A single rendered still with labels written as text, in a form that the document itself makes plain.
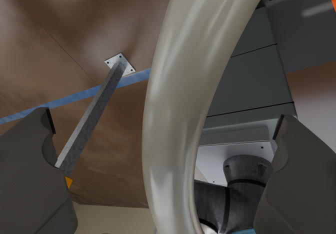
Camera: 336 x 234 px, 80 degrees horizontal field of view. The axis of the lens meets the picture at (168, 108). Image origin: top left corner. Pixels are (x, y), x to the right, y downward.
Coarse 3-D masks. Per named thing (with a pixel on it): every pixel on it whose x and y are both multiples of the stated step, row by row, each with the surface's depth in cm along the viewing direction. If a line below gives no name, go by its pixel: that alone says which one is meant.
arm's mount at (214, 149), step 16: (256, 128) 72; (208, 144) 77; (224, 144) 74; (240, 144) 72; (256, 144) 69; (272, 144) 77; (208, 160) 85; (224, 160) 82; (208, 176) 95; (224, 176) 91
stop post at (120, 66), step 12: (108, 60) 173; (120, 60) 170; (120, 72) 168; (108, 84) 153; (96, 96) 147; (108, 96) 151; (96, 108) 139; (84, 120) 130; (96, 120) 137; (84, 132) 127; (72, 144) 118; (84, 144) 125; (60, 156) 116; (72, 156) 117; (60, 168) 109; (72, 168) 115
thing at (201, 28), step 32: (192, 0) 6; (224, 0) 6; (256, 0) 7; (160, 32) 8; (192, 32) 7; (224, 32) 7; (160, 64) 8; (192, 64) 7; (224, 64) 8; (160, 96) 8; (192, 96) 8; (160, 128) 9; (192, 128) 9; (160, 160) 9; (192, 160) 10; (160, 192) 11; (192, 192) 12; (160, 224) 12; (192, 224) 13
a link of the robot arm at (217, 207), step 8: (200, 184) 70; (208, 184) 71; (216, 184) 72; (200, 192) 67; (208, 192) 67; (216, 192) 68; (224, 192) 68; (200, 200) 65; (208, 200) 65; (216, 200) 65; (224, 200) 66; (200, 208) 63; (208, 208) 64; (216, 208) 64; (224, 208) 64; (200, 216) 62; (208, 216) 62; (216, 216) 64; (208, 224) 61; (216, 224) 63; (208, 232) 60; (216, 232) 62
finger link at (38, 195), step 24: (24, 120) 9; (48, 120) 10; (0, 144) 8; (24, 144) 8; (48, 144) 8; (0, 168) 7; (24, 168) 7; (48, 168) 7; (0, 192) 6; (24, 192) 6; (48, 192) 6; (0, 216) 5; (24, 216) 5; (48, 216) 5; (72, 216) 6
